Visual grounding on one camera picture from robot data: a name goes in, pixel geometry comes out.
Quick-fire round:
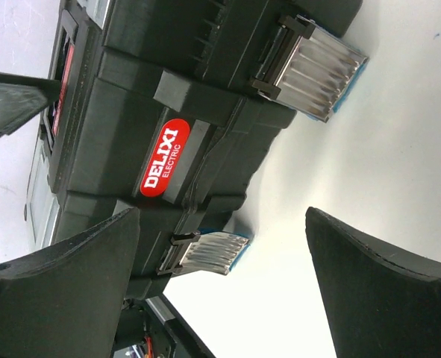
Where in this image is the black plastic toolbox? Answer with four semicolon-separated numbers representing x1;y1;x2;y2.
24;1;366;298

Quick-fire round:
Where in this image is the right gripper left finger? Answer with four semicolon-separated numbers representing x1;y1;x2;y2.
0;208;140;357

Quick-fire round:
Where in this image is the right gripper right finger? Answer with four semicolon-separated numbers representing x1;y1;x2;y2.
305;207;441;357

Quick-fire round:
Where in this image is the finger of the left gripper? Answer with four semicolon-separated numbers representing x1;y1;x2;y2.
0;72;60;138

